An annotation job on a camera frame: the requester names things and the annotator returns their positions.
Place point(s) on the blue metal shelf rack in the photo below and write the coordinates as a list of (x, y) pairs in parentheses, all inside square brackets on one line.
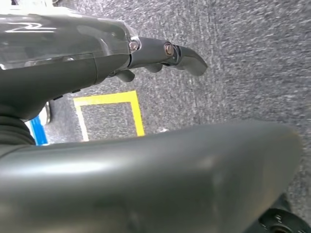
[(38, 133)]

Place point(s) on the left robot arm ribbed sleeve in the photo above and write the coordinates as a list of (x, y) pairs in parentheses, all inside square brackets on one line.
[(12, 132)]

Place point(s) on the yellow floor tape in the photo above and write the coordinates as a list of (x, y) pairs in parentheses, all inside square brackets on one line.
[(137, 115)]

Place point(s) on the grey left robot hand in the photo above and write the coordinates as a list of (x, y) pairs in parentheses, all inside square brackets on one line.
[(146, 180)]

